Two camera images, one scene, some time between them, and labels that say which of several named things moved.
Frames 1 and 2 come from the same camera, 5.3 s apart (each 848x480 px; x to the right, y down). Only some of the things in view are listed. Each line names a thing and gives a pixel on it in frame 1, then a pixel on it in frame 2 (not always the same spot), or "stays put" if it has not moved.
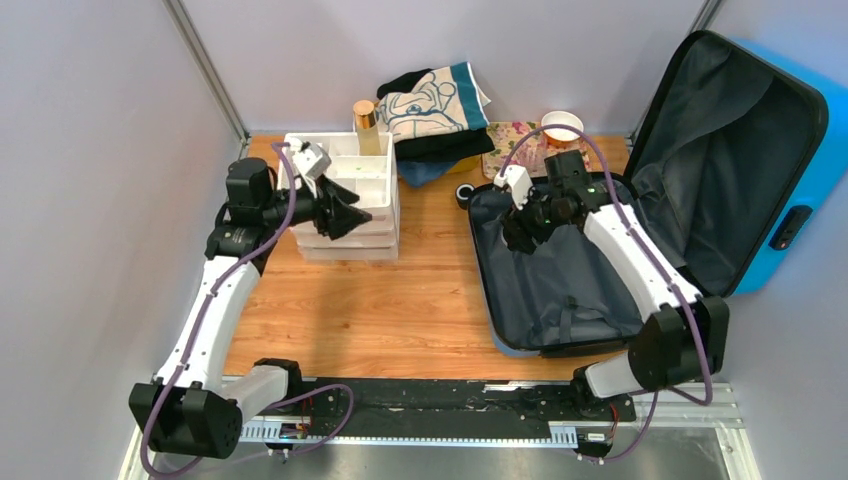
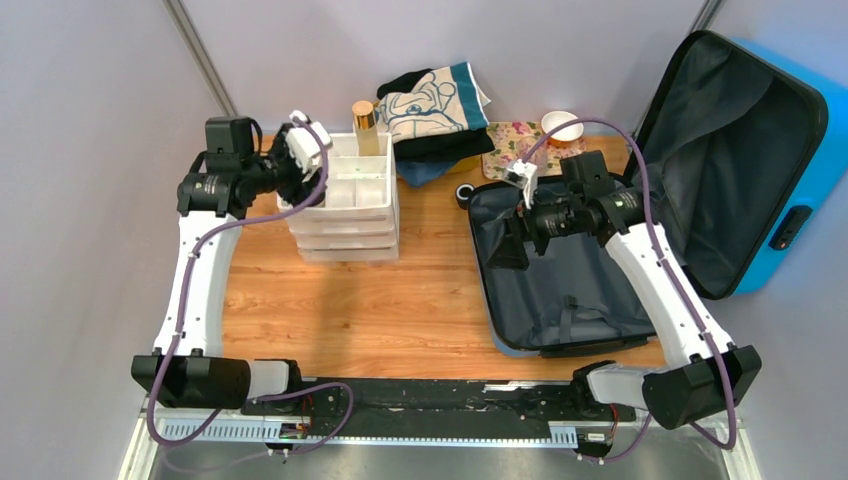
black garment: (450, 146) stays put
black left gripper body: (311, 208) to (287, 176)
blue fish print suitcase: (740, 174) stays put
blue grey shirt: (417, 173) stays put
